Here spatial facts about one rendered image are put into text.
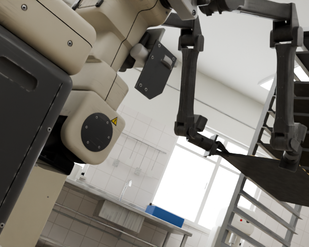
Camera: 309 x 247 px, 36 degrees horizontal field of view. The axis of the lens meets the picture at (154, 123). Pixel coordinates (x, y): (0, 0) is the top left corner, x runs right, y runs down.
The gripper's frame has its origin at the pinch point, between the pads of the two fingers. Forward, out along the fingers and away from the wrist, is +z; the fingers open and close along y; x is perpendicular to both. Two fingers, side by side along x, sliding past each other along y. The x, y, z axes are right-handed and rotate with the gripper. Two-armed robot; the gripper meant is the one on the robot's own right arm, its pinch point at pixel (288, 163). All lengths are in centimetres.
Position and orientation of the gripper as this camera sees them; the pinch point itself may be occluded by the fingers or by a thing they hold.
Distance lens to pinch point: 195.1
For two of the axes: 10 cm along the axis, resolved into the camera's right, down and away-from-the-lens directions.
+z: 1.8, 3.5, 9.2
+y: -3.7, 8.9, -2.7
